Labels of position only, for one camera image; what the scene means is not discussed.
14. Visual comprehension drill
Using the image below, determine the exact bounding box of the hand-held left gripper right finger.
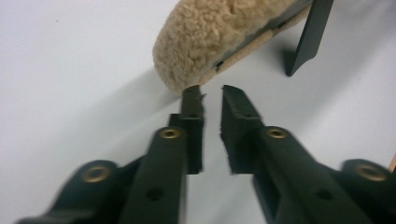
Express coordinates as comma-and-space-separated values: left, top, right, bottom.
219, 84, 372, 224

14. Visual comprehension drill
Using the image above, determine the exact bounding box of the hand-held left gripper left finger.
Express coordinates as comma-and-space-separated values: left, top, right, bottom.
120, 85, 205, 224

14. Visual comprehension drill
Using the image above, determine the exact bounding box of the white table sheet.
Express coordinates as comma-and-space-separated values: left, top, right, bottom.
0, 0, 396, 224

